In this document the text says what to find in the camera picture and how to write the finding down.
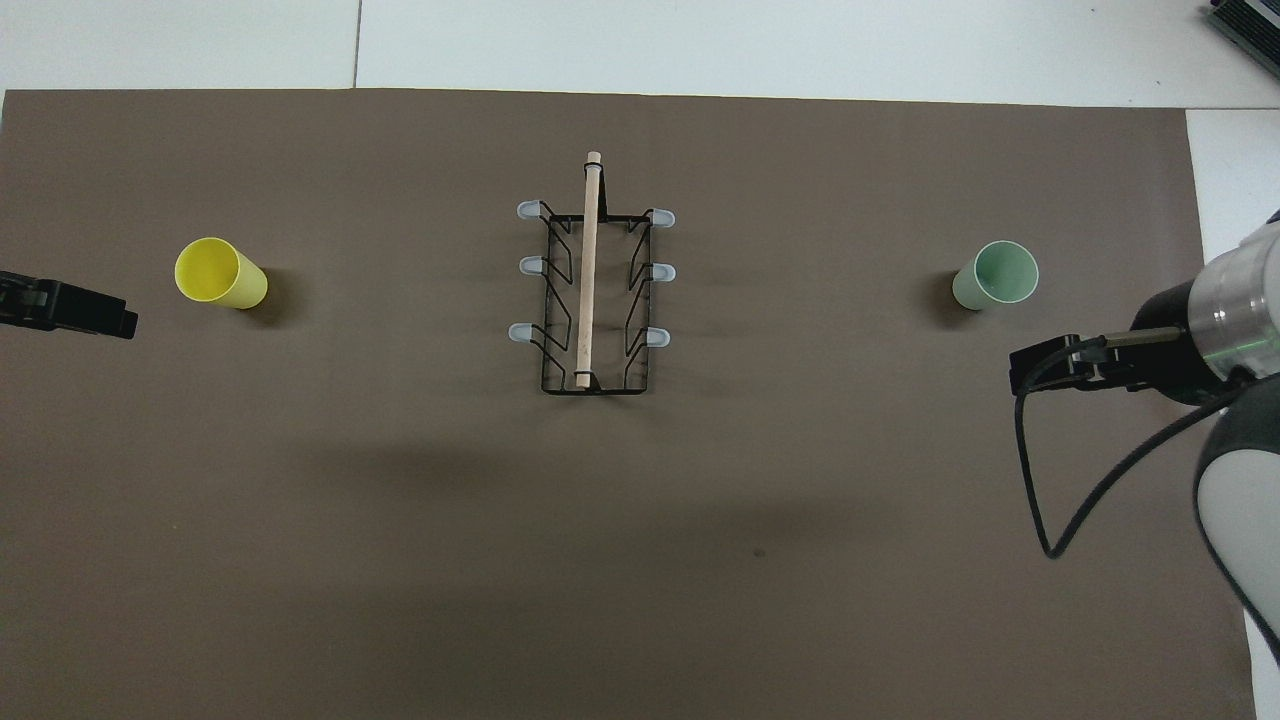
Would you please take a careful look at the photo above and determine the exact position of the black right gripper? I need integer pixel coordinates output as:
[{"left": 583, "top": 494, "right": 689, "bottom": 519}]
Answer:
[{"left": 1008, "top": 280, "right": 1229, "bottom": 406}]

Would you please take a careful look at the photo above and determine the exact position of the pale green plastic cup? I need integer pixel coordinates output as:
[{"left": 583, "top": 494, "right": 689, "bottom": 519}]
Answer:
[{"left": 951, "top": 240, "right": 1040, "bottom": 312}]

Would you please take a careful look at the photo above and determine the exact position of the black wire cup rack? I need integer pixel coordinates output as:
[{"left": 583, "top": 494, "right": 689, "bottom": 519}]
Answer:
[{"left": 508, "top": 151, "right": 677, "bottom": 397}]

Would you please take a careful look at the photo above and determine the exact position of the brown table mat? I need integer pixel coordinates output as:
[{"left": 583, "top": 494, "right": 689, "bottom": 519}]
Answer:
[{"left": 0, "top": 88, "right": 1259, "bottom": 720}]

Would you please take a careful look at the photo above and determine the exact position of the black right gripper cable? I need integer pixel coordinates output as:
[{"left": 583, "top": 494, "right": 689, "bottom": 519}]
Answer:
[{"left": 1014, "top": 328, "right": 1246, "bottom": 559}]

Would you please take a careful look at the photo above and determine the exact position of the grey ribbed device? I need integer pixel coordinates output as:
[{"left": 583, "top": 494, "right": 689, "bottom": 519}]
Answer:
[{"left": 1203, "top": 0, "right": 1280, "bottom": 76}]

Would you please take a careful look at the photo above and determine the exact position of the yellow plastic cup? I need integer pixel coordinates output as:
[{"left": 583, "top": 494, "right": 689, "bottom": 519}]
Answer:
[{"left": 174, "top": 237, "right": 269, "bottom": 311}]

